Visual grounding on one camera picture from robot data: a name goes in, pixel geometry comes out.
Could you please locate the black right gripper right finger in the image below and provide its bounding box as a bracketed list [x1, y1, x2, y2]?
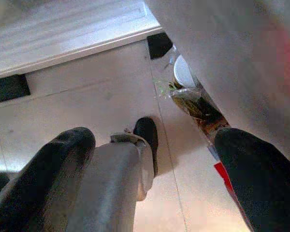
[214, 127, 290, 232]

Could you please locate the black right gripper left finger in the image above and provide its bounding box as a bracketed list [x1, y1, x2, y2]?
[0, 127, 96, 232]

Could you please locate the white fridge door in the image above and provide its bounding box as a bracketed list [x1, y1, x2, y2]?
[145, 0, 290, 170]

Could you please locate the grey robot leg black foot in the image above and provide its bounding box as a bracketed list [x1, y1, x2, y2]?
[45, 117, 159, 232]

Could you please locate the clear bag of greens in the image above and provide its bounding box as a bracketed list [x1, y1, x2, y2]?
[168, 82, 230, 136]

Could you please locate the white round container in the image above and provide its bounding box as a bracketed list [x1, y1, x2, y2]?
[173, 54, 197, 88]

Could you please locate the white cabinet with black feet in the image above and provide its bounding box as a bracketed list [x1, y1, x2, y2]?
[0, 0, 174, 109]

